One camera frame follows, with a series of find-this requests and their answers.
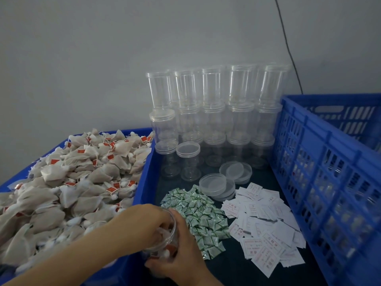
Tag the stack of empty lidded jars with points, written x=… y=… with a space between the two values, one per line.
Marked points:
x=217 y=116

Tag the blue slotted crate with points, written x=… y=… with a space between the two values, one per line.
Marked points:
x=327 y=181

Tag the blue plastic bin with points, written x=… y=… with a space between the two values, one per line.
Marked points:
x=145 y=181

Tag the pile of beige tea bags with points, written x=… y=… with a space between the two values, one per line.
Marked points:
x=68 y=187

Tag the person's right thumb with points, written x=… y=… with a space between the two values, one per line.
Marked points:
x=183 y=224

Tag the person's right forearm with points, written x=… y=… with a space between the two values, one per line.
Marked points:
x=205 y=281

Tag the pile of green sachets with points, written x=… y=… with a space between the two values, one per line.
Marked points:
x=205 y=218

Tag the person's left forearm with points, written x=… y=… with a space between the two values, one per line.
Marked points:
x=59 y=262

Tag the person's right hand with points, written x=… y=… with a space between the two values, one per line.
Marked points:
x=184 y=259

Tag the clear plastic lid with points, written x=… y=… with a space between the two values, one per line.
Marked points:
x=215 y=184
x=247 y=175
x=231 y=170
x=227 y=195

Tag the pile of white paper slips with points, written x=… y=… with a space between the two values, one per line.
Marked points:
x=262 y=232

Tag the clear plastic jar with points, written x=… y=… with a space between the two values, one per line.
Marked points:
x=166 y=244

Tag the person's left fingers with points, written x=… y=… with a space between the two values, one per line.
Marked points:
x=167 y=223

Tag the person's left hand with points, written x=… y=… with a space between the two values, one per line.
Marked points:
x=134 y=226

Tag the crumpled beige tea bag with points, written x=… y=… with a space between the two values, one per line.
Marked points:
x=165 y=251

